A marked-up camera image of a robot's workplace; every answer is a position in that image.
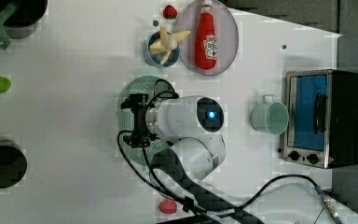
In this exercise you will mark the small blue bowl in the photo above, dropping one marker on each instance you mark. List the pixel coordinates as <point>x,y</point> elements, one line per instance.
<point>155,59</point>

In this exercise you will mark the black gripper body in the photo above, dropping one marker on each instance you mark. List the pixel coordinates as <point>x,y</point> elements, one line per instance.
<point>140,135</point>

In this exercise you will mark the pink toy fruit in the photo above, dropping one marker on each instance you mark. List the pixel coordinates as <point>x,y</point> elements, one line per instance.
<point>167,207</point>

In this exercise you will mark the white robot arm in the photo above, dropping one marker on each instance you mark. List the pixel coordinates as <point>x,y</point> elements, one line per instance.
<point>181,143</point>

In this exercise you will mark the red toy strawberry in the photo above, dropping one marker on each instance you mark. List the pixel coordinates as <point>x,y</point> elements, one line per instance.
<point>169,12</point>

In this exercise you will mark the red ketchup bottle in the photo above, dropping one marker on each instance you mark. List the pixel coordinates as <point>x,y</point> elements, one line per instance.
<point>206,45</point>

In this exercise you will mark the mint green oval strainer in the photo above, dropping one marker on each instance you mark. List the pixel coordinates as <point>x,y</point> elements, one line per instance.
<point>157,89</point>

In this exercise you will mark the grey round plate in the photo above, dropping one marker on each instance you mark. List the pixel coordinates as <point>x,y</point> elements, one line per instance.
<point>226,31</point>

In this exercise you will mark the silver black toaster oven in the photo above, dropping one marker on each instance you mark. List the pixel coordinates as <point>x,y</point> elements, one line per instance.
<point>322,130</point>

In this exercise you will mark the mint green cup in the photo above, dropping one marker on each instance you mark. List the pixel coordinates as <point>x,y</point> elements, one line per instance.
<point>271,116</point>

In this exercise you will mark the dark pot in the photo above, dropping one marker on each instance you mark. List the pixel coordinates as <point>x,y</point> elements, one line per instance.
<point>24,21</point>

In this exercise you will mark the peeled toy banana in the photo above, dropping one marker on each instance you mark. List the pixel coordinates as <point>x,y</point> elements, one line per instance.
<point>166,43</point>

